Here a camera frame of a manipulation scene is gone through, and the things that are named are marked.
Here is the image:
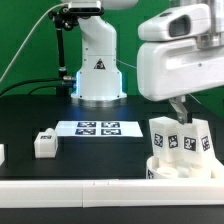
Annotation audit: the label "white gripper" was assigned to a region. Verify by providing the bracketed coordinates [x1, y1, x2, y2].
[137, 38, 224, 124]

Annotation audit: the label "white round stool seat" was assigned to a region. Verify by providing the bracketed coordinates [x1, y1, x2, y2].
[146, 156, 211, 179]

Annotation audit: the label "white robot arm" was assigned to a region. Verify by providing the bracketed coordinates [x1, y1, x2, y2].
[137, 0, 224, 124]

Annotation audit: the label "white block at left edge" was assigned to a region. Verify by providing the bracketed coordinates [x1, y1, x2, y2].
[0, 144, 5, 166]

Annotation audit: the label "white L-shaped obstacle frame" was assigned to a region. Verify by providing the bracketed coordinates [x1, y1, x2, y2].
[0, 143, 224, 209]

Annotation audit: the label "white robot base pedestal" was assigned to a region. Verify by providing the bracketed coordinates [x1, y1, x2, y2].
[71, 16, 127, 107]

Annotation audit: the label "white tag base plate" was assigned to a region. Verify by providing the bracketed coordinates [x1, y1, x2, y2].
[55, 121, 143, 137]

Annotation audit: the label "black cables at base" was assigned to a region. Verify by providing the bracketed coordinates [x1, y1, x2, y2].
[0, 75, 78, 98]

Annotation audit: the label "grey depth camera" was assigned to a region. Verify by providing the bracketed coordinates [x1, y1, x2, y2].
[68, 0, 102, 15]

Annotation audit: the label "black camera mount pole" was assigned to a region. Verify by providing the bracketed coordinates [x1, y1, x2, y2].
[48, 7, 78, 97]

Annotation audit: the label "grey camera cable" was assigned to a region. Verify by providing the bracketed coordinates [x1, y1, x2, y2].
[0, 2, 70, 84]

